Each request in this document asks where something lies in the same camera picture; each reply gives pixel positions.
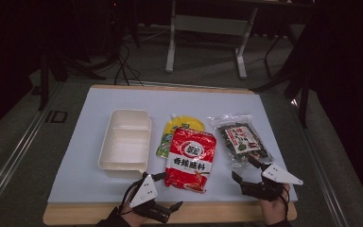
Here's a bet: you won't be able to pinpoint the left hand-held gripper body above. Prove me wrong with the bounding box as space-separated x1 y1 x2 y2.
128 174 173 224

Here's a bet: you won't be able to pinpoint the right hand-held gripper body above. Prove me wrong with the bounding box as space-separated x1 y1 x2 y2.
239 163 304 202

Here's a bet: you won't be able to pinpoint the clear dried seaweed bag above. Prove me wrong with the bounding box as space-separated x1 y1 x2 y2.
208 113 274 169

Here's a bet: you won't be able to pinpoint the red seasoning packet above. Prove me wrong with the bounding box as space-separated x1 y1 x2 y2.
164 127 217 194

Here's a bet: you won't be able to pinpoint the white divided lunch box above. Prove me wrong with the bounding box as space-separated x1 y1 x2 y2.
97 108 153 180

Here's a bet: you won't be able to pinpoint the yellow green pouch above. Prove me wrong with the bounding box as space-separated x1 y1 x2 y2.
155 114 206 160

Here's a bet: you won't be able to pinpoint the person's right hand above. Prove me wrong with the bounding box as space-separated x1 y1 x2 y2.
258 183 291 227

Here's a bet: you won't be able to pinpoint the person's left hand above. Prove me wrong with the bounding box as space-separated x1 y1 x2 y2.
118 201 147 227

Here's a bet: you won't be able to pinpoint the wooden table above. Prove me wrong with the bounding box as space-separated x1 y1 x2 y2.
43 83 298 226

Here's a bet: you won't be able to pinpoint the white table mat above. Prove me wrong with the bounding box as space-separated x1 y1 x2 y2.
47 86 299 203

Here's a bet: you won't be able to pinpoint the black metal stand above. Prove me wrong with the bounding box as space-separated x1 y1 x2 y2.
37 44 121 112
253 27 315 129

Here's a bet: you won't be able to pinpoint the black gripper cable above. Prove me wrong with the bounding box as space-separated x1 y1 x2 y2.
118 172 149 216

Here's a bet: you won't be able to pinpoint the metal floor rail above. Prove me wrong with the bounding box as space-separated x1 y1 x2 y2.
0 83 64 211
291 98 351 227

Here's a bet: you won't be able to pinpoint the black floor cables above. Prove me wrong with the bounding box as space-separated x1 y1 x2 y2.
112 41 145 87

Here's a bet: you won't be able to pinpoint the white metal desk frame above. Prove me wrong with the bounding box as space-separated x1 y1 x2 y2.
164 0 260 80

